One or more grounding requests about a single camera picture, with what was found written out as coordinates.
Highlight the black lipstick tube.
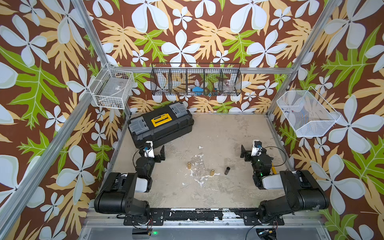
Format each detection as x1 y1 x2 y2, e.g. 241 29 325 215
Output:
225 167 231 175

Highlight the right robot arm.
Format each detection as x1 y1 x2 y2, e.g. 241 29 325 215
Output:
240 141 330 222

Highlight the black plastic toolbox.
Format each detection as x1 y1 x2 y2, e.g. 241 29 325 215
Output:
129 102 195 149

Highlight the blue object in basket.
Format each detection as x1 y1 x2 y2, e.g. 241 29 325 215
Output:
193 87 204 95

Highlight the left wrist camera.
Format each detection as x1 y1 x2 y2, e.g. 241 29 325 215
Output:
143 141 155 158

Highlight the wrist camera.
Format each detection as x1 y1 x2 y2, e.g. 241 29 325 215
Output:
251 140 263 157
143 141 155 158

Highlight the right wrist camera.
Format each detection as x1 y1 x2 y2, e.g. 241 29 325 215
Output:
251 140 263 157

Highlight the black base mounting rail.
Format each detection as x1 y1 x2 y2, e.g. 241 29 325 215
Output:
124 208 285 227

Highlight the white wire basket right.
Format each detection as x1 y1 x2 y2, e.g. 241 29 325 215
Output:
277 87 342 138

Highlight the white wire basket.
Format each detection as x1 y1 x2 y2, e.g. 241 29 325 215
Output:
90 64 135 110
277 87 342 138

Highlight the white wire basket left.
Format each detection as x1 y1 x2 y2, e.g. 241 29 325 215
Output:
90 64 135 110

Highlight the black wire shelf basket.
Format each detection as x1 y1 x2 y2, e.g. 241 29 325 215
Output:
149 63 243 97

